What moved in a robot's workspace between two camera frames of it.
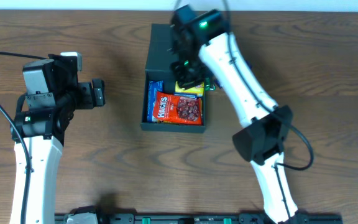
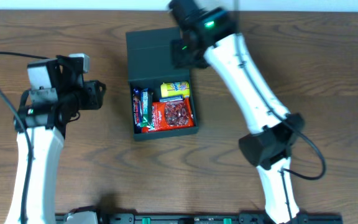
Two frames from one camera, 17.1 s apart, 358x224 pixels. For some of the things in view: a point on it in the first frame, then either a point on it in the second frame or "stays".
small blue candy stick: (192, 95) → (172, 98)
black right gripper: (188, 72) → (179, 53)
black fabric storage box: (159, 67) → (150, 65)
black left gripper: (97, 92) stays
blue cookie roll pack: (154, 87) → (138, 129)
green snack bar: (209, 86) → (146, 100)
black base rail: (115, 218) stays
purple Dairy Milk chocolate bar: (216, 81) → (137, 109)
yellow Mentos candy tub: (198, 89) → (174, 88)
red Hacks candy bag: (169, 107) stays
